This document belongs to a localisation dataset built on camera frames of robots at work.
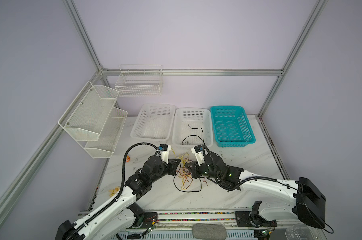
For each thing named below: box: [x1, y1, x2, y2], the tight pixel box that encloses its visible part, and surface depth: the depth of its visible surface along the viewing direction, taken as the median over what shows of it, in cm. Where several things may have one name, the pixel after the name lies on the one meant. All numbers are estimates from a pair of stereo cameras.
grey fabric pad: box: [192, 223, 227, 240], surface depth 69 cm
